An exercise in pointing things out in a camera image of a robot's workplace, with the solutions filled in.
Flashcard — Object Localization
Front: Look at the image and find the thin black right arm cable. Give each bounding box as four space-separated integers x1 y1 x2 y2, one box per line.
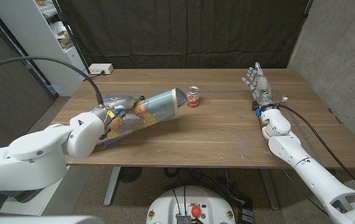
258 116 329 215

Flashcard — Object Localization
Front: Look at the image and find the dark shoe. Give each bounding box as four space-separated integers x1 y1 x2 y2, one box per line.
14 189 43 203

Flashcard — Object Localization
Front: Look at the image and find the red tomato can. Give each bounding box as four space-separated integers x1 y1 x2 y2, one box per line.
186 85 201 109

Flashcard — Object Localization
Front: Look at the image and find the black fabric mat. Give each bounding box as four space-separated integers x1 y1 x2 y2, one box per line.
55 0 314 70

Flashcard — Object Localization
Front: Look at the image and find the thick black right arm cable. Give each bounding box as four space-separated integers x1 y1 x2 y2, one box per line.
277 104 355 198

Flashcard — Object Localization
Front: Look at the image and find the white robot torso edge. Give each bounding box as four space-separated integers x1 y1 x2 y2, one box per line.
0 216 104 224

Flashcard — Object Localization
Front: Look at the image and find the white shelf cabinet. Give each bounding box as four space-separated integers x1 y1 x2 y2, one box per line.
0 0 90 97

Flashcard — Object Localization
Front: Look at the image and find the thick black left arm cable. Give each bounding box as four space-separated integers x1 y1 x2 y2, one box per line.
0 55 104 106

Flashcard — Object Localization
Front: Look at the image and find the white power outlet box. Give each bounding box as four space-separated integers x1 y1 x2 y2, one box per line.
88 63 115 75

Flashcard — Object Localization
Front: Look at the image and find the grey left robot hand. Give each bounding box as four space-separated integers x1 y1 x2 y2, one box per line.
92 95 144 125

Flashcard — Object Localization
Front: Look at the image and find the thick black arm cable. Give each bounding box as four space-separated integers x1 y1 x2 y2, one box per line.
277 104 355 198
0 55 104 106

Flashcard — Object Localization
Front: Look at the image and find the black floor power strip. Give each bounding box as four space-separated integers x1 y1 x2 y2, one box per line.
238 198 255 224

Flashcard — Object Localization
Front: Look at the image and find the paper map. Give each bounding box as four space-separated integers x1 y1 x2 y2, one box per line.
96 88 189 150

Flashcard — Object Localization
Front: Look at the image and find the cardboard box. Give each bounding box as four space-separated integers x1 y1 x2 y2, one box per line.
57 34 74 50

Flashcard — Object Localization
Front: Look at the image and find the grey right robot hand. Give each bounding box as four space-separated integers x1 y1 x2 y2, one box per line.
241 62 275 111

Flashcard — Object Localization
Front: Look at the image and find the black round fan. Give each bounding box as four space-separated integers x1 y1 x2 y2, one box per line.
118 167 143 184

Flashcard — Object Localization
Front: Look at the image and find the black backdrop stand pole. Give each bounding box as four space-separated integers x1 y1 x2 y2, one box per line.
51 0 90 75

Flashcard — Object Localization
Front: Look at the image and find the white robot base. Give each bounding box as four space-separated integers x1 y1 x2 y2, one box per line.
145 185 237 224

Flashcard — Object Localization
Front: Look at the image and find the black power cord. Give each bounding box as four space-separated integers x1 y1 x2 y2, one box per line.
82 70 106 82

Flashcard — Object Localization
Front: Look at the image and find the white plastic bag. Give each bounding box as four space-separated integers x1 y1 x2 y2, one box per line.
49 21 68 38

